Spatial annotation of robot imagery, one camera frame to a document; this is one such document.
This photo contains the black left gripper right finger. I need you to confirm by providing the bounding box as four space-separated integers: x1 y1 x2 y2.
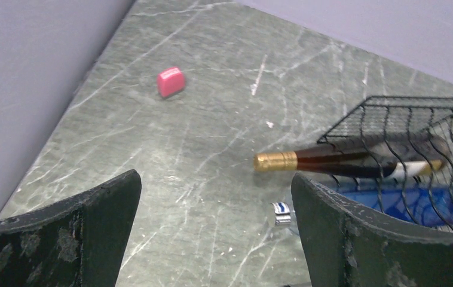
291 173 453 286

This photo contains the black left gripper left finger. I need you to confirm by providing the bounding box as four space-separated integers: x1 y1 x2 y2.
0 170 142 286

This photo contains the blue clear glass bottle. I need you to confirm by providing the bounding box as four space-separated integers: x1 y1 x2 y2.
323 181 453 227

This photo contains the dark red gold-capped bottle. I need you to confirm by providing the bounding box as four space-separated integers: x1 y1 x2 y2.
253 133 451 181

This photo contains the pink rectangular eraser block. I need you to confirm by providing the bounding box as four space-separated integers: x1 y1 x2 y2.
157 66 185 98

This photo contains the black wire wine rack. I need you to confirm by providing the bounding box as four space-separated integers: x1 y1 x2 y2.
318 96 453 232

